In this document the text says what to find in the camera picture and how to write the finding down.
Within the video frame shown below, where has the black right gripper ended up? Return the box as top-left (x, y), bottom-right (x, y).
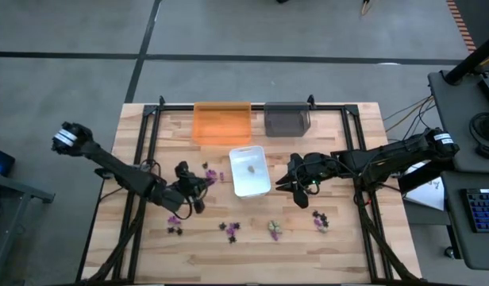
top-left (275, 153), bottom-right (343, 211)

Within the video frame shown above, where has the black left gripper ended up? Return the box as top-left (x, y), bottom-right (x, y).
top-left (175, 160), bottom-right (214, 215)

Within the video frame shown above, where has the white plastic bin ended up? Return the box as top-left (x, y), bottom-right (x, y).
top-left (229, 145), bottom-right (272, 199)

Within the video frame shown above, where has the orange translucent plastic bin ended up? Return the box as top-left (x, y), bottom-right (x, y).
top-left (191, 101), bottom-right (253, 146)

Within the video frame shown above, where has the grey translucent plastic bin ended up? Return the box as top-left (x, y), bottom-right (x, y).
top-left (263, 101), bottom-right (312, 138)

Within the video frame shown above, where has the black support bar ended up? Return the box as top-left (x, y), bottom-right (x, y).
top-left (398, 158), bottom-right (456, 195)

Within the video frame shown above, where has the white paper sheet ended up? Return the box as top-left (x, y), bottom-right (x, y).
top-left (402, 160), bottom-right (446, 212)

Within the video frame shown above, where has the grey metal cart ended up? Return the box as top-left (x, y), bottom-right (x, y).
top-left (0, 172), bottom-right (56, 286)

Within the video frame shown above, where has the dark grey desk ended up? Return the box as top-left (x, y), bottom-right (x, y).
top-left (442, 171), bottom-right (489, 272)
top-left (427, 69), bottom-right (489, 175)

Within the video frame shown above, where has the black backlit keyboard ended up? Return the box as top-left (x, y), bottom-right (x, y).
top-left (462, 188), bottom-right (489, 234)

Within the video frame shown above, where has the black round monitor base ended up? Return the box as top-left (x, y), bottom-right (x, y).
top-left (468, 112), bottom-right (489, 160)

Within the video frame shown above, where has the black box with blue light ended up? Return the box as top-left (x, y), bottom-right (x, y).
top-left (0, 145), bottom-right (16, 178)

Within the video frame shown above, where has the orange striped edge strip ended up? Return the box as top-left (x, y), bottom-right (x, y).
top-left (445, 0), bottom-right (478, 54)

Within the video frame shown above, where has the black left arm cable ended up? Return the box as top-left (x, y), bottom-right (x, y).
top-left (171, 196), bottom-right (194, 221)

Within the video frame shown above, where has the tan floor cable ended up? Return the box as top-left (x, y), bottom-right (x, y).
top-left (385, 96), bottom-right (434, 134)

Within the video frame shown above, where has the black floor cable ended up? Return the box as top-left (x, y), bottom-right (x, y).
top-left (387, 97), bottom-right (438, 142)

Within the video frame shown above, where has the black slanted post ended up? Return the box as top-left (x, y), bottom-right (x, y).
top-left (444, 30), bottom-right (489, 86)

